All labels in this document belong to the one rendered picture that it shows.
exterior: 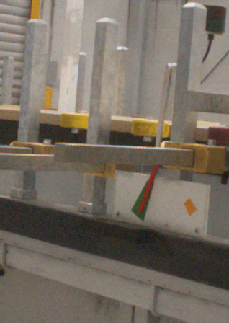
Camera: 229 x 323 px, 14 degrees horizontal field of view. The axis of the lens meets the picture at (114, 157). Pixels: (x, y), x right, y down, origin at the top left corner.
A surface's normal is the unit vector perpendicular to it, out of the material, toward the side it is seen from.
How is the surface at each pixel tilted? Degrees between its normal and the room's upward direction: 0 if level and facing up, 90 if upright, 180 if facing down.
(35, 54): 90
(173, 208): 90
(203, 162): 90
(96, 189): 90
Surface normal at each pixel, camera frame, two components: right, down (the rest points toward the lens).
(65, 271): -0.75, -0.03
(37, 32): 0.66, 0.09
